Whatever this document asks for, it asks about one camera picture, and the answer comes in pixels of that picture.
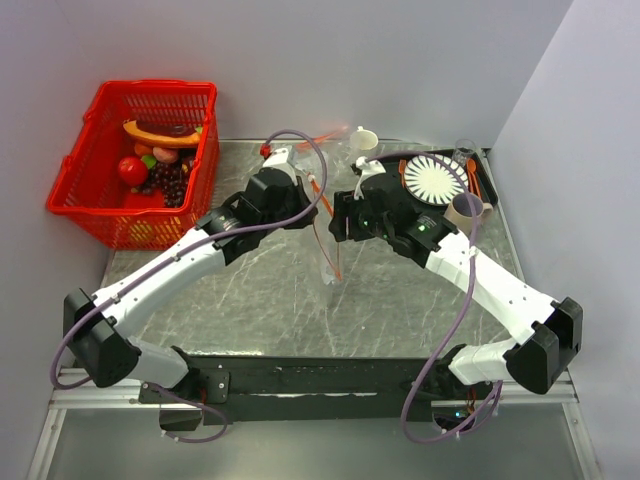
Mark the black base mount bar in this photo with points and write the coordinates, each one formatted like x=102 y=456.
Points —
x=230 y=389

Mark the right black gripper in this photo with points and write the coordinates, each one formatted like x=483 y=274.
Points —
x=346 y=205

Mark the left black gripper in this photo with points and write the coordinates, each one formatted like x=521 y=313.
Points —
x=299 y=193

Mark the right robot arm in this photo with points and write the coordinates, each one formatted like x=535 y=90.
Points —
x=545 y=334

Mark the clear drinking glass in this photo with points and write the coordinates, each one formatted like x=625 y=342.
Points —
x=464 y=150

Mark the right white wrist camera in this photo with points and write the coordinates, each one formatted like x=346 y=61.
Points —
x=367 y=168

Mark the purple grapes toy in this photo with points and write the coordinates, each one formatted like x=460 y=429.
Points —
x=171 y=180

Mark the beige mug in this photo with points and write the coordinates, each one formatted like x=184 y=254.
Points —
x=459 y=211

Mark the aluminium rail frame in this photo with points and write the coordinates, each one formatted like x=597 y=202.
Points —
x=440 y=393

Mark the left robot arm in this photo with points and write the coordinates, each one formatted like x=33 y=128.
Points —
x=98 y=328

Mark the striped white plate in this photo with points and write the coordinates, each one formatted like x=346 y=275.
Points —
x=434 y=180

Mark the green leaf toy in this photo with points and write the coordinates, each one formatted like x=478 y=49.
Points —
x=149 y=160

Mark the orange papaya slice toy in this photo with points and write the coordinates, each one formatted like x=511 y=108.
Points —
x=172 y=136

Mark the orange plastic spoon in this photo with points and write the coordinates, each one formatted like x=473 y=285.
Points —
x=473 y=179

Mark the pink peach toy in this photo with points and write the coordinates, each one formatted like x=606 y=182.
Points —
x=165 y=155

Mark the red plastic basket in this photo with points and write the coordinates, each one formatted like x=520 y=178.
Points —
x=88 y=189

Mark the small orange fruit toy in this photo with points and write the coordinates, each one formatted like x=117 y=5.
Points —
x=142 y=150

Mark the orange plastic fork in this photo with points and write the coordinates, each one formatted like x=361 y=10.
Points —
x=401 y=168

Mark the red apple toy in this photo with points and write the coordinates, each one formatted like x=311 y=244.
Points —
x=132 y=171

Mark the white mug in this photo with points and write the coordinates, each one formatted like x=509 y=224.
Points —
x=363 y=140

